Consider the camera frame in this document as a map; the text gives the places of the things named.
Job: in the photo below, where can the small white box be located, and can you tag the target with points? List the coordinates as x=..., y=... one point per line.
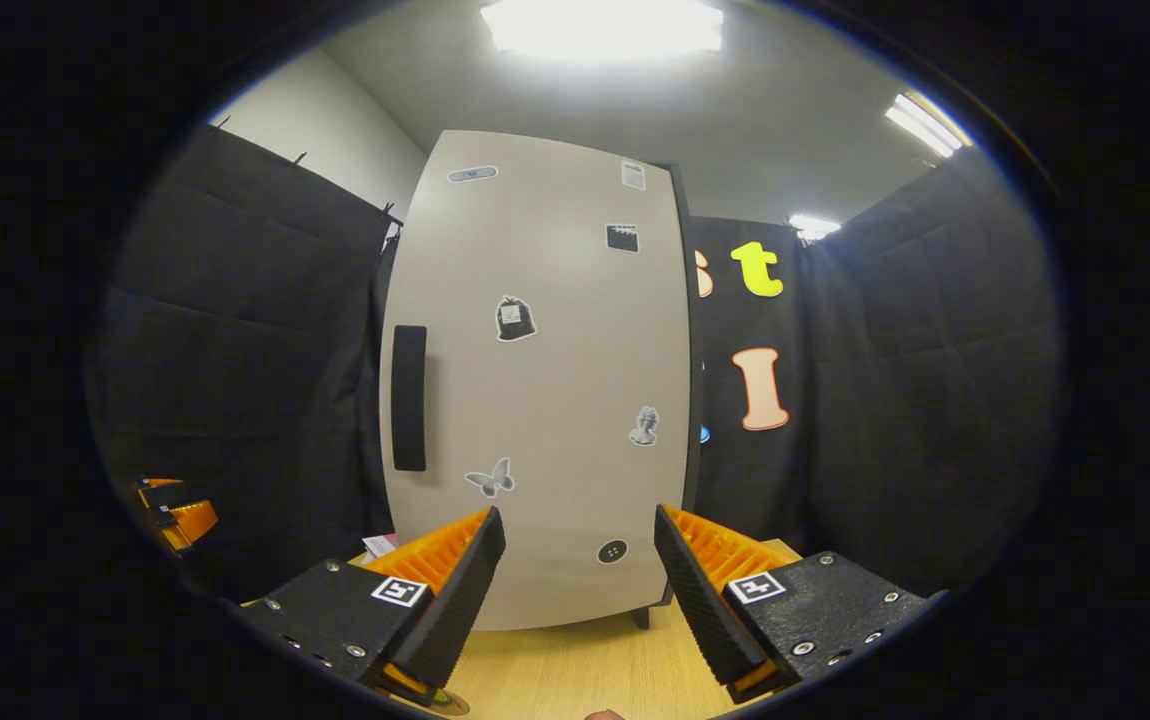
x=378, y=547

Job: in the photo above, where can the ceiling light panel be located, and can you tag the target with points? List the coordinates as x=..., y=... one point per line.
x=603, y=25
x=925, y=120
x=813, y=226

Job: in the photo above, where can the black backdrop cloth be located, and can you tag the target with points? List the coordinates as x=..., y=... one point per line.
x=935, y=400

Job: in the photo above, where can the light grey cabinet door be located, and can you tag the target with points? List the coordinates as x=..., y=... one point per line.
x=535, y=400

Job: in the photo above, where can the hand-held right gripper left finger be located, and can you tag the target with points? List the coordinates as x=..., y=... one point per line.
x=460, y=600

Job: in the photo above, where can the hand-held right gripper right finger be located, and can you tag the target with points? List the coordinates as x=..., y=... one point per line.
x=700, y=600

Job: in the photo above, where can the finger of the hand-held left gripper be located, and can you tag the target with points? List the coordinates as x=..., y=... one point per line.
x=193, y=520
x=157, y=487

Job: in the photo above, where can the round brown coaster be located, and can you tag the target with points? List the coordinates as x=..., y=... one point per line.
x=457, y=706

